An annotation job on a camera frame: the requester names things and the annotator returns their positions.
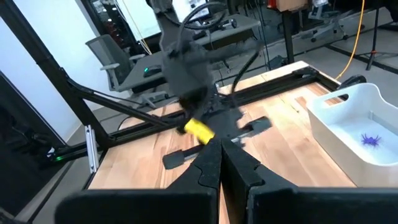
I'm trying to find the black tripod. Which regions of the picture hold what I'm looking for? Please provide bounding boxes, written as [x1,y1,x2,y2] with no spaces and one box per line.
[360,0,398,75]

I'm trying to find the grey desk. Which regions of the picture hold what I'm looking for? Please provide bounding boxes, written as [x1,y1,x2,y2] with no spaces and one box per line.
[118,57,175,94]
[161,14,262,68]

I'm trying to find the purple plastic spider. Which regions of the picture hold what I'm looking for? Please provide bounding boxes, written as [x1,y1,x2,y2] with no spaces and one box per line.
[360,133,382,147]

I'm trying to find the white office chair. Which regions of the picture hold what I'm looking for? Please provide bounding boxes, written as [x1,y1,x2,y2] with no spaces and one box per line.
[297,17,351,44]

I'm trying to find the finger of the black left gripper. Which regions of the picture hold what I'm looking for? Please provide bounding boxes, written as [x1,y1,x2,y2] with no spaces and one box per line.
[214,108,273,141]
[163,144,206,170]

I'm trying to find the black table clamp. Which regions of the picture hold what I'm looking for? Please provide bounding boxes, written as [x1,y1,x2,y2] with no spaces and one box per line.
[338,74,368,91]

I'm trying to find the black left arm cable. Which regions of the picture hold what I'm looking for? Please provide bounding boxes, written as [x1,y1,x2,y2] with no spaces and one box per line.
[177,1,261,105]

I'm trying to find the black dumbbell-shaped tool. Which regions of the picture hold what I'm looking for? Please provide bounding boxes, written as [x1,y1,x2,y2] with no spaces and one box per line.
[214,18,239,32]

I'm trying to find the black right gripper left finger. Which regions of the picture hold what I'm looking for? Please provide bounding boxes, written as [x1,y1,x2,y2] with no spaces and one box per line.
[54,138,222,224]

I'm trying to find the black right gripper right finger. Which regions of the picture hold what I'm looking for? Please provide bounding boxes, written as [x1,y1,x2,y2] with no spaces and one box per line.
[221,138,398,224]

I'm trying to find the lit desk monitor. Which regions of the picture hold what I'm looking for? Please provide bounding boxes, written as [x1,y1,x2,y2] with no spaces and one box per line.
[172,0,213,22]

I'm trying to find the yellow cable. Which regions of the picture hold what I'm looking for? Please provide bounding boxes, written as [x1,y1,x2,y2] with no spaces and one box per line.
[335,0,366,81]

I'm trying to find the black computer mouse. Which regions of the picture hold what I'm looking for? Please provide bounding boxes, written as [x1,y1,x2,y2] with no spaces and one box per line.
[142,64,163,78]

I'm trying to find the black standing desk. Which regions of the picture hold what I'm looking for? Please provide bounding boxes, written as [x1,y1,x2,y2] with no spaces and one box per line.
[267,0,312,65]

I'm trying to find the white plastic bin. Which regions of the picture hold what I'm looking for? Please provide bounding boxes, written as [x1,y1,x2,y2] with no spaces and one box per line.
[306,82,398,189]

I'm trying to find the grey mesh office chair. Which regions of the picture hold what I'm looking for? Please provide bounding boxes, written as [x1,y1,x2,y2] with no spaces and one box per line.
[85,34,170,110]

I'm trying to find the silver metal bracket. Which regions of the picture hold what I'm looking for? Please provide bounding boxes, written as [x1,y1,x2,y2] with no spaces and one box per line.
[84,124,100,174]

